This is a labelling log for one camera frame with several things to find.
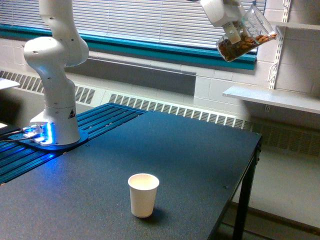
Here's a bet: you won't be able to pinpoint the black table leg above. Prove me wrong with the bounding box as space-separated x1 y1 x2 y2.
232 140 262 240

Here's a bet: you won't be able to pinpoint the black cables at base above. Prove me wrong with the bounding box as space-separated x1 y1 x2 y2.
0 127 38 143

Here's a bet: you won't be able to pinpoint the white object at left edge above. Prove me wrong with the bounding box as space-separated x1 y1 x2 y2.
0 78 20 90

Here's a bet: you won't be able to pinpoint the white window blinds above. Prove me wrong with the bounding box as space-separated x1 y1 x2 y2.
0 0 224 49

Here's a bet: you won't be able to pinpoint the lower white wall shelf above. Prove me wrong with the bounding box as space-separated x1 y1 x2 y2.
222 85 320 114

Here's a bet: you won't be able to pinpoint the clear plastic cup with nuts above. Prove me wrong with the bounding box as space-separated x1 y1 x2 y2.
216 5 278 62

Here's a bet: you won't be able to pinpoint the white baseboard radiator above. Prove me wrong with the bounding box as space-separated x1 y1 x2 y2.
0 69 320 156

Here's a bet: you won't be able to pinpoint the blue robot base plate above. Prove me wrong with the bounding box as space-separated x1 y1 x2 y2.
7 131 89 151

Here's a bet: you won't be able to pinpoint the white shelf bracket rail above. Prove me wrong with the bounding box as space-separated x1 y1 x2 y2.
268 0 292 90

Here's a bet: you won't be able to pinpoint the upper white wall shelf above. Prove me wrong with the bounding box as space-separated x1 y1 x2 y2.
269 21 320 31

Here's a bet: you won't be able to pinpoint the white paper cup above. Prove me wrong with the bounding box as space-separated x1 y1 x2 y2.
128 173 160 218

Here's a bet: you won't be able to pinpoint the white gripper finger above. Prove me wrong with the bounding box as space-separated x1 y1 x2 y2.
223 21 241 44

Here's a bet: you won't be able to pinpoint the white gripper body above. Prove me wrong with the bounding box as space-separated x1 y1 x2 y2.
200 0 246 28

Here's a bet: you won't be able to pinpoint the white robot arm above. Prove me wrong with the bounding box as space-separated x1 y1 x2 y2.
24 0 89 149

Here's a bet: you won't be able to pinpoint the white wall shelf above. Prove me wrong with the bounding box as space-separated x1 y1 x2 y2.
222 85 320 114
269 21 320 31

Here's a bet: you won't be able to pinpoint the blue aluminium rail platform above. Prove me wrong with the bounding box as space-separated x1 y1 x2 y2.
0 103 145 184

